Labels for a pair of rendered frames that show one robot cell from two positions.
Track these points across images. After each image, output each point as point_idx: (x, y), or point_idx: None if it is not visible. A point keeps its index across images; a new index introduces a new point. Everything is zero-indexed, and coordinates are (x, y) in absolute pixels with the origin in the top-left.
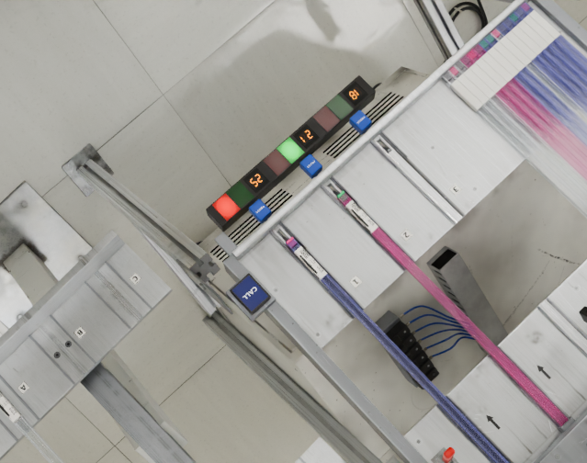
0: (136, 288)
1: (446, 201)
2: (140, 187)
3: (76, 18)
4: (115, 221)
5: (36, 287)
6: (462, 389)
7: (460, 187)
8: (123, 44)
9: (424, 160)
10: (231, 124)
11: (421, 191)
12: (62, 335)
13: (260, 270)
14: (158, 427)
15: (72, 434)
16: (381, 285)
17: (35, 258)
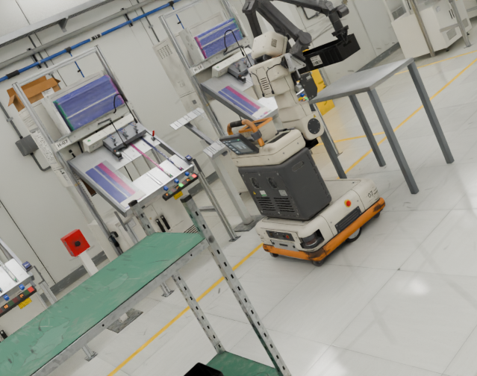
0: (209, 151)
1: (148, 175)
2: (222, 242)
3: (238, 252)
4: (228, 236)
5: (240, 202)
6: (148, 148)
7: (145, 177)
8: (226, 255)
9: (152, 182)
10: (198, 259)
11: (154, 177)
12: (222, 145)
13: (186, 165)
14: (204, 138)
15: (237, 212)
16: (163, 163)
17: (243, 214)
